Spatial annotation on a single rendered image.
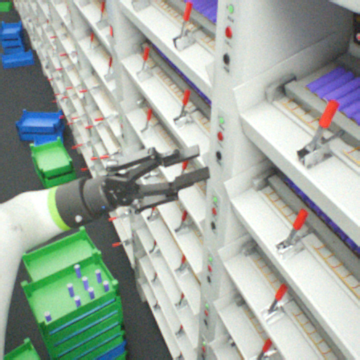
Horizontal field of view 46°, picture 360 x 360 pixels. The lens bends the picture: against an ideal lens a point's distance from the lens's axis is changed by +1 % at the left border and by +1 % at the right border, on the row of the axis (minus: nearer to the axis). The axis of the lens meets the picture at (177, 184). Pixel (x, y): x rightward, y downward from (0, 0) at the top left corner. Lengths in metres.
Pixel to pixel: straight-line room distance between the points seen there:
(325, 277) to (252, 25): 0.40
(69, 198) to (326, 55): 0.52
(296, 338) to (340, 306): 0.20
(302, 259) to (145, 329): 1.50
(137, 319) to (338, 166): 1.71
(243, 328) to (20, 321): 1.43
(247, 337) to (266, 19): 0.72
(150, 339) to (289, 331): 1.32
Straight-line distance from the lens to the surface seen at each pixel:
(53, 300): 1.71
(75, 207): 0.82
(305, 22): 0.71
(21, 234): 0.78
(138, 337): 2.13
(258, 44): 0.67
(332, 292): 0.70
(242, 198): 0.81
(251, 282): 0.92
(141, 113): 1.42
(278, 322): 0.88
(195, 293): 1.36
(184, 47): 0.92
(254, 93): 0.70
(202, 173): 0.80
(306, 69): 0.74
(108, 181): 0.80
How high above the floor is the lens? 1.84
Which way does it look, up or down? 40 degrees down
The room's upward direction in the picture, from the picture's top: straight up
